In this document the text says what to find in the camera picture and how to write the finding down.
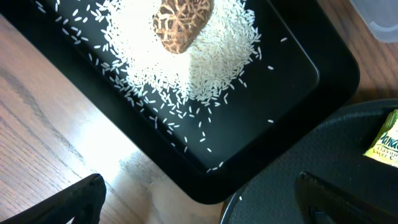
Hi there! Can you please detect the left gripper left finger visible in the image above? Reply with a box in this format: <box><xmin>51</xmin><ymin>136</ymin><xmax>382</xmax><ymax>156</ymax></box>
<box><xmin>1</xmin><ymin>174</ymin><xmax>106</xmax><ymax>224</ymax></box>

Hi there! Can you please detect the yellow green snack wrapper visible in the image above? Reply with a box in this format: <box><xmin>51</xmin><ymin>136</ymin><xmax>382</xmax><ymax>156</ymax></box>
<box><xmin>363</xmin><ymin>110</ymin><xmax>397</xmax><ymax>167</ymax></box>

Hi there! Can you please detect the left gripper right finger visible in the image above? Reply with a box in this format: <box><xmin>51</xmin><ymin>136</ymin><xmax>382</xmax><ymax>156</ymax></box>
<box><xmin>294</xmin><ymin>172</ymin><xmax>397</xmax><ymax>223</ymax></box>

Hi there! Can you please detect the black rectangular tray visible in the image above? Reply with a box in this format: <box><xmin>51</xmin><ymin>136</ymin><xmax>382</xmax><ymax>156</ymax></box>
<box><xmin>1</xmin><ymin>0</ymin><xmax>360</xmax><ymax>204</ymax></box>

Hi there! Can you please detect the clear plastic storage bin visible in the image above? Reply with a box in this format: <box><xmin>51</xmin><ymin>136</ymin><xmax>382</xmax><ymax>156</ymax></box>
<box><xmin>350</xmin><ymin>0</ymin><xmax>397</xmax><ymax>43</ymax></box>

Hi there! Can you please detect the round black serving tray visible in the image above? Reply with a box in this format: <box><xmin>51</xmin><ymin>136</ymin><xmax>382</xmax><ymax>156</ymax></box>
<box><xmin>221</xmin><ymin>100</ymin><xmax>397</xmax><ymax>223</ymax></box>

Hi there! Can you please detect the pile of white rice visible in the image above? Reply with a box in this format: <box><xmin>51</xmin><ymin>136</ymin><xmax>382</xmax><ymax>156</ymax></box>
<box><xmin>34</xmin><ymin>0</ymin><xmax>289</xmax><ymax>174</ymax></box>

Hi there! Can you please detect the brown food piece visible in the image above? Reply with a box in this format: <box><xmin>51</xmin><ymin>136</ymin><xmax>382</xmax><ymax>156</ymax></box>
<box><xmin>152</xmin><ymin>0</ymin><xmax>214</xmax><ymax>54</ymax></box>

